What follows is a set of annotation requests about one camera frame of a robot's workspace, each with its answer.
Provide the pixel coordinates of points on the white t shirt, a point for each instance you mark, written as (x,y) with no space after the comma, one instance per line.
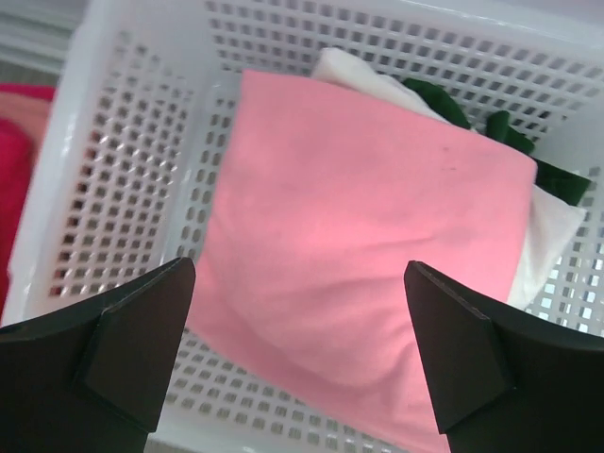
(552,223)

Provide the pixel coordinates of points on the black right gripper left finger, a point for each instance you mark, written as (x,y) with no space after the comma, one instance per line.
(92,377)

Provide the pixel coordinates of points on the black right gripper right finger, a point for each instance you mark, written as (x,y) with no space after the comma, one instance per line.
(500,379)

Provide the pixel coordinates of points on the pink t shirt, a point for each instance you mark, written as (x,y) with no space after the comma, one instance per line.
(323,197)

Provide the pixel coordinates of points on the red folded t shirt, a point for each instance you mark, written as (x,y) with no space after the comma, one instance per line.
(19,155)

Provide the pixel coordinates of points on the dark green t shirt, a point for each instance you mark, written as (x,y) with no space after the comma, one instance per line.
(568,187)

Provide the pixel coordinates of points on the white plastic laundry basket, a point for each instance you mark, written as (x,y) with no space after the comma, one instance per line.
(142,117)

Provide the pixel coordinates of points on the salmon folded t shirt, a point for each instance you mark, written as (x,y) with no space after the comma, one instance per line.
(30,114)

